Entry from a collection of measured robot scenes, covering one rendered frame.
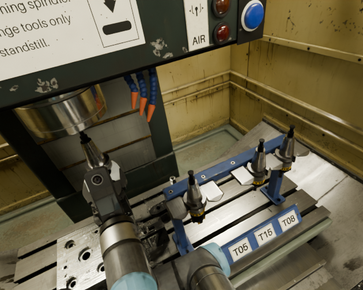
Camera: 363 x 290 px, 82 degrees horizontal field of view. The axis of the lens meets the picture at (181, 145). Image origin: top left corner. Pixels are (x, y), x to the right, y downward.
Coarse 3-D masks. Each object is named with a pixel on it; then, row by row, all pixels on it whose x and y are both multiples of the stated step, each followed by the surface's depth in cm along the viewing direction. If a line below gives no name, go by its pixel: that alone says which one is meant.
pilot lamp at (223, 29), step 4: (220, 28) 27; (224, 28) 27; (228, 28) 27; (220, 32) 27; (224, 32) 27; (228, 32) 28; (220, 36) 27; (224, 36) 28; (220, 40) 28; (224, 40) 28
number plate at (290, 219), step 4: (288, 212) 80; (292, 212) 80; (284, 216) 79; (288, 216) 79; (292, 216) 80; (296, 216) 80; (280, 220) 78; (284, 220) 79; (288, 220) 79; (292, 220) 80; (296, 220) 80; (280, 224) 78; (284, 224) 79; (288, 224) 79; (292, 224) 79; (284, 228) 78
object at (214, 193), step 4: (212, 180) 63; (204, 184) 62; (208, 184) 62; (212, 184) 62; (216, 184) 62; (200, 188) 62; (204, 188) 61; (208, 188) 61; (212, 188) 61; (216, 188) 61; (208, 192) 60; (212, 192) 60; (216, 192) 60; (220, 192) 59; (208, 196) 59; (212, 196) 59; (216, 196) 59; (220, 196) 59; (208, 200) 58; (212, 200) 58; (216, 200) 58
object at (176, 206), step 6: (174, 198) 60; (180, 198) 60; (168, 204) 59; (174, 204) 58; (180, 204) 58; (168, 210) 57; (174, 210) 57; (180, 210) 57; (186, 210) 57; (174, 216) 56; (180, 216) 55
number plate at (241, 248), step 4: (244, 240) 74; (236, 244) 73; (240, 244) 74; (244, 244) 74; (248, 244) 74; (228, 248) 73; (232, 248) 73; (236, 248) 73; (240, 248) 74; (244, 248) 74; (248, 248) 74; (232, 252) 73; (236, 252) 73; (240, 252) 73; (244, 252) 74; (248, 252) 74; (232, 256) 73; (236, 256) 73; (240, 256) 73
